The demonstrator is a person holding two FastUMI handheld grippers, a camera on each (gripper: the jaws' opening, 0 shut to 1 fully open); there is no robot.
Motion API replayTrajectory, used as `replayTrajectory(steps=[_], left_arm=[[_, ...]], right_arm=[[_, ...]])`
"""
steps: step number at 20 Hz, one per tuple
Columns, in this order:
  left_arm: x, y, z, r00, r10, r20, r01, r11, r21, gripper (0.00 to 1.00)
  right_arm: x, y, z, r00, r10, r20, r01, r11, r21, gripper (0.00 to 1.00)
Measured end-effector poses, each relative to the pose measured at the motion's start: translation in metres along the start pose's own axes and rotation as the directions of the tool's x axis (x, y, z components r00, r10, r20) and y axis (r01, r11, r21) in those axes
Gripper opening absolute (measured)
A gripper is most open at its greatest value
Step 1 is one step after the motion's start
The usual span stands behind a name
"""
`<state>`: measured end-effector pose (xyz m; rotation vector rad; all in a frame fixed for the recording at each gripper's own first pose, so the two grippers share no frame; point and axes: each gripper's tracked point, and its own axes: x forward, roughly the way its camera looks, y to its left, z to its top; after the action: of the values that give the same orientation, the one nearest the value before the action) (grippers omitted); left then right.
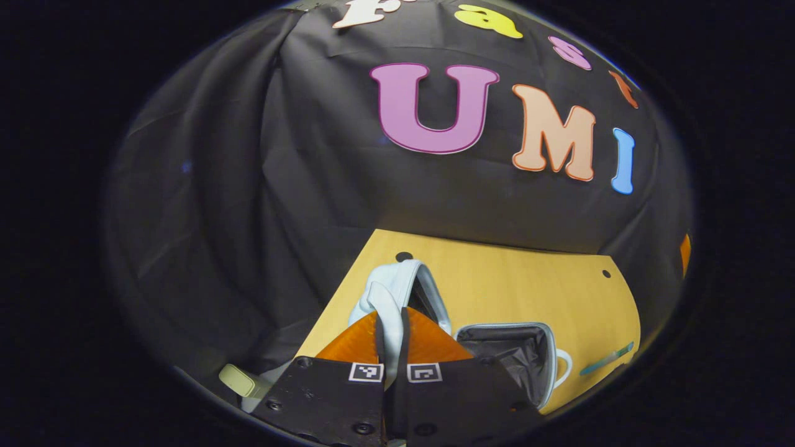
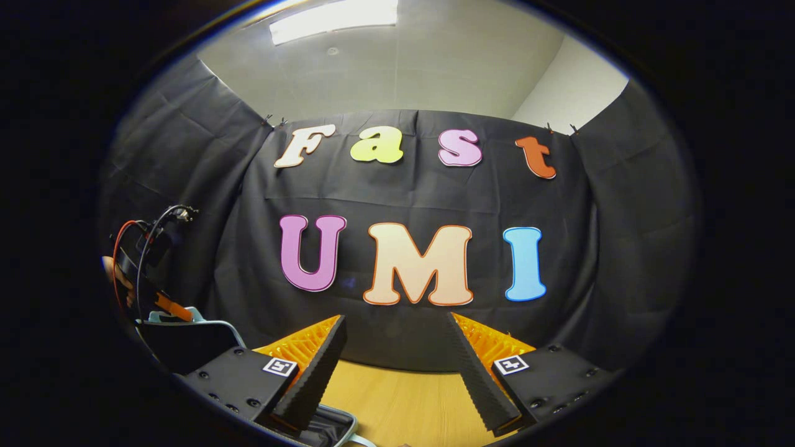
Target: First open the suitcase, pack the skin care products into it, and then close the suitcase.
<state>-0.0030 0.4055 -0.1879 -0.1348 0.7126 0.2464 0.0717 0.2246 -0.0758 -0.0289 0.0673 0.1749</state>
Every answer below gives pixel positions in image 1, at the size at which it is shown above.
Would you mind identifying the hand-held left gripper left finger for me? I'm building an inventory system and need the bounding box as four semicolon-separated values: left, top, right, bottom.
250;310;387;447

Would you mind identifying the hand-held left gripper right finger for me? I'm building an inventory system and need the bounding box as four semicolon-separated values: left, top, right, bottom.
396;307;542;447

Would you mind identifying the light blue suitcase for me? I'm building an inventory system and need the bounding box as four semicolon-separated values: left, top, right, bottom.
239;259;573;413

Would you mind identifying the blue skin care bottle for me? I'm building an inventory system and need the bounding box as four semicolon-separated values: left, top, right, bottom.
579;341;635;377

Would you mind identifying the pale green rounded object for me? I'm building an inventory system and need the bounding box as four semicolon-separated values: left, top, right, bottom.
219;364;257;399

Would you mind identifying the black backdrop cloth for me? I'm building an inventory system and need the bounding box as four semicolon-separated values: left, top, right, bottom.
102;0;693;398

